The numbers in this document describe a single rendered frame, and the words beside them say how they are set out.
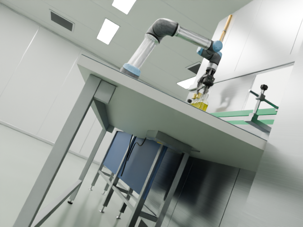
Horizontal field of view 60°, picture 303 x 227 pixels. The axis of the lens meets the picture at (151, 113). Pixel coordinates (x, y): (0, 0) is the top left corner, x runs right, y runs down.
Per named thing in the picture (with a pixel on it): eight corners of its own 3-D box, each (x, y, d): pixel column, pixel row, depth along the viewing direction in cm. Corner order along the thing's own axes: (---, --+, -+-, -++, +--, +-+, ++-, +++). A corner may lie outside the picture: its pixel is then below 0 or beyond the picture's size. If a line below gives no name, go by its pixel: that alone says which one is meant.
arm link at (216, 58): (210, 51, 202) (219, 56, 205) (205, 63, 201) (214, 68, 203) (216, 47, 195) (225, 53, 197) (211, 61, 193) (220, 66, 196)
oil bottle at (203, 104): (198, 129, 178) (209, 101, 182) (191, 126, 176) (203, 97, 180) (194, 129, 183) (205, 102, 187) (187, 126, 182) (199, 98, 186)
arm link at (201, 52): (206, 40, 188) (218, 48, 192) (198, 45, 199) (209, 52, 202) (202, 50, 187) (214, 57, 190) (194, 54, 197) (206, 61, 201)
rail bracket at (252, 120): (271, 147, 104) (288, 97, 108) (238, 129, 99) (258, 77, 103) (262, 146, 109) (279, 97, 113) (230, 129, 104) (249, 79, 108)
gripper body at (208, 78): (204, 80, 189) (210, 66, 191) (198, 82, 197) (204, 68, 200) (213, 85, 191) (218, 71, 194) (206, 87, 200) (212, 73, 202)
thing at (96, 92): (-32, 310, 69) (89, 72, 82) (67, 201, 217) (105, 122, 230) (1, 323, 70) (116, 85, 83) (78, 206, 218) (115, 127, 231)
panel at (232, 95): (302, 123, 120) (323, 59, 126) (298, 120, 119) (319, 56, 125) (201, 124, 205) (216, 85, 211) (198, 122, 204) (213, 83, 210)
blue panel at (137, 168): (168, 209, 168) (193, 147, 176) (144, 199, 163) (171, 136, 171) (116, 169, 318) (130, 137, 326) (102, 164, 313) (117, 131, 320)
